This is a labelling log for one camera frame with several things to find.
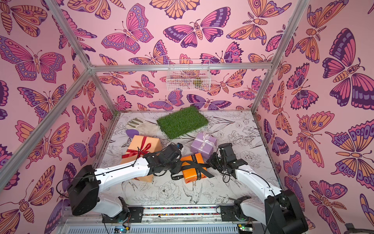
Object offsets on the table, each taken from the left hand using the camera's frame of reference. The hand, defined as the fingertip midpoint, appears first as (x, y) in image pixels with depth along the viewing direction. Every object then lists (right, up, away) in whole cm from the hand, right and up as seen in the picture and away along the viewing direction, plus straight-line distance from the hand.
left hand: (182, 163), depth 83 cm
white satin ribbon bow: (+15, +15, +12) cm, 24 cm away
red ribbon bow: (-25, +7, 0) cm, 25 cm away
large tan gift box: (-25, +10, +3) cm, 27 cm away
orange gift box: (+4, -6, -3) cm, 8 cm away
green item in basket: (+9, +50, +12) cm, 52 cm away
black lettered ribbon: (+6, 0, +1) cm, 6 cm away
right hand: (+14, +2, +3) cm, 15 cm away
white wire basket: (+1, +55, +13) cm, 57 cm away
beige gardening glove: (-30, +20, +27) cm, 45 cm away
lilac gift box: (+16, +7, +8) cm, 19 cm away
